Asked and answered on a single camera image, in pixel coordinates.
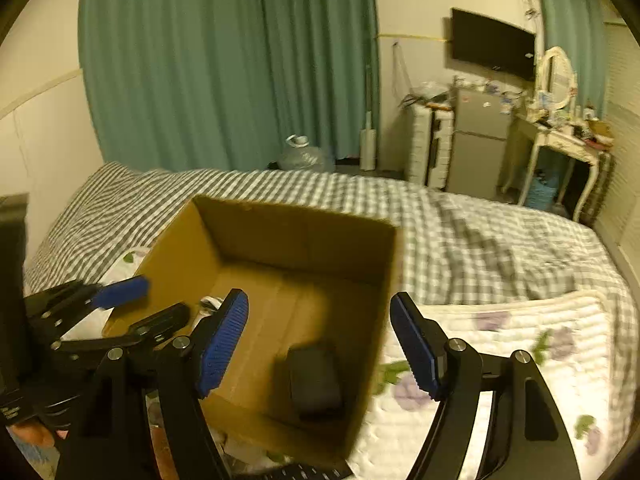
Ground black rectangular case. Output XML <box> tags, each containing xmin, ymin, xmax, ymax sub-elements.
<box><xmin>285</xmin><ymin>341</ymin><xmax>344</xmax><ymax>422</ymax></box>

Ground black remote control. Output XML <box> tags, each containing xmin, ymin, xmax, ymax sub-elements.
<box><xmin>235</xmin><ymin>463</ymin><xmax>352</xmax><ymax>480</ymax></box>

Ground person's left hand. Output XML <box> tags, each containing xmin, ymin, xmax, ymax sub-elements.
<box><xmin>9</xmin><ymin>418</ymin><xmax>67</xmax><ymax>448</ymax></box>

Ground brown cardboard box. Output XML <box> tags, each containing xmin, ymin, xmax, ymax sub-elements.
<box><xmin>104</xmin><ymin>195</ymin><xmax>401</xmax><ymax>467</ymax></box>

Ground grey checkered bed sheet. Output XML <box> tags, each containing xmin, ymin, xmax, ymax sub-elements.
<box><xmin>26</xmin><ymin>162</ymin><xmax>638</xmax><ymax>444</ymax></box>

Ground white floral quilted blanket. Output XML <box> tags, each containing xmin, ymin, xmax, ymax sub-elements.
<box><xmin>60</xmin><ymin>246</ymin><xmax>614</xmax><ymax>480</ymax></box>

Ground blue basket under table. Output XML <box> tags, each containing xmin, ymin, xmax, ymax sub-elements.
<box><xmin>524</xmin><ymin>176</ymin><xmax>558</xmax><ymax>211</ymax></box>

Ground clear water jug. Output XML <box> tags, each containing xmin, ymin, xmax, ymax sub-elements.
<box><xmin>278</xmin><ymin>134</ymin><xmax>334</xmax><ymax>172</ymax></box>

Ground dark suitcase by wardrobe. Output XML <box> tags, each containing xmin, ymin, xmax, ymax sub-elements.
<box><xmin>580</xmin><ymin>152</ymin><xmax>615</xmax><ymax>228</ymax></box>

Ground white suitcase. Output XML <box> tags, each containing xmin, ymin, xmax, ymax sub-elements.
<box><xmin>406</xmin><ymin>104</ymin><xmax>454</xmax><ymax>191</ymax></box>

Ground silver mini fridge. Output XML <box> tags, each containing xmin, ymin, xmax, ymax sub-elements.
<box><xmin>446</xmin><ymin>88</ymin><xmax>512</xmax><ymax>200</ymax></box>

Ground white flat mop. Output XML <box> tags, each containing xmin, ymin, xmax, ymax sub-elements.
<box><xmin>360</xmin><ymin>65</ymin><xmax>376</xmax><ymax>171</ymax></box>

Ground white dressing table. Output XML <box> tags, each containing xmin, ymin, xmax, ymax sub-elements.
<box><xmin>500</xmin><ymin>113</ymin><xmax>606</xmax><ymax>223</ymax></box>

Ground green curtain left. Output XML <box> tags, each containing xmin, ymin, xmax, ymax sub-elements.
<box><xmin>78</xmin><ymin>0</ymin><xmax>378</xmax><ymax>171</ymax></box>

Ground green curtain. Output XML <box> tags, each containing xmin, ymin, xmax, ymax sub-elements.
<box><xmin>78</xmin><ymin>0</ymin><xmax>378</xmax><ymax>171</ymax></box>
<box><xmin>540</xmin><ymin>0</ymin><xmax>606</xmax><ymax>115</ymax></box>

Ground oval white mirror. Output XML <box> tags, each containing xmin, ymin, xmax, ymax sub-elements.
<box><xmin>535</xmin><ymin>47</ymin><xmax>577</xmax><ymax>112</ymax></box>

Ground green curtain right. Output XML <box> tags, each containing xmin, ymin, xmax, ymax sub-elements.
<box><xmin>540</xmin><ymin>0</ymin><xmax>606</xmax><ymax>115</ymax></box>

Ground black wall television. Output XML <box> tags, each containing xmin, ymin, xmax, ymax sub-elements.
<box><xmin>450</xmin><ymin>8</ymin><xmax>536</xmax><ymax>80</ymax></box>

